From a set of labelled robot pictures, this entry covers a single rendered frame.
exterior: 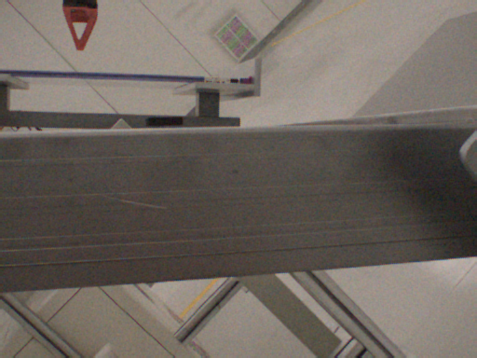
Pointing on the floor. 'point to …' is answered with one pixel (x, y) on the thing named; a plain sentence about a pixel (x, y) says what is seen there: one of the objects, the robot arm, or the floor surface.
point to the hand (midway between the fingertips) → (79, 44)
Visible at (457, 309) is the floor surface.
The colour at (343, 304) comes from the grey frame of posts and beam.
